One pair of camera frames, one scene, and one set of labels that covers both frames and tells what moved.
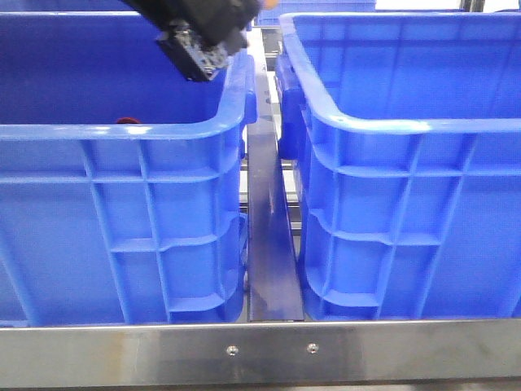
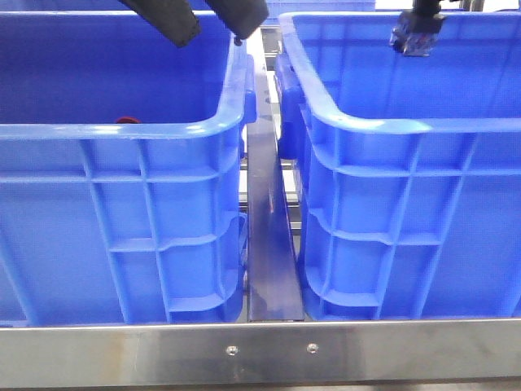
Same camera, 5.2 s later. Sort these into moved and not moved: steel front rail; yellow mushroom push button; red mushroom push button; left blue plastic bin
Moved: yellow mushroom push button
Not moved: left blue plastic bin; steel front rail; red mushroom push button
